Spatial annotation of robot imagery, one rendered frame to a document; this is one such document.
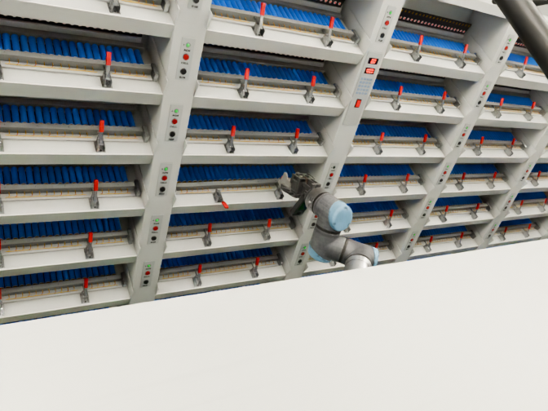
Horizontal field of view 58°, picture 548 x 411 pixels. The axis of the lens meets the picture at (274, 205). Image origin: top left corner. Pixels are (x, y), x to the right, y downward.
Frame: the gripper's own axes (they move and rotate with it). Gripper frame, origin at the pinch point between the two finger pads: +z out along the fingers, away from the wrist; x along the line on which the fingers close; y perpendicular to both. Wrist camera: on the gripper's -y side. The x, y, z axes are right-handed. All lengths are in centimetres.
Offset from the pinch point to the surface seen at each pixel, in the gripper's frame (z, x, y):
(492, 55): -10, -86, 60
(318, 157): -3.3, -11.3, 11.2
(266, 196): 1.5, 5.8, -6.5
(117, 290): 8, 58, -46
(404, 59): -9, -36, 52
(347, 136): -5.0, -21.8, 20.6
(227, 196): 1.9, 22.4, -6.3
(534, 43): -118, 63, 64
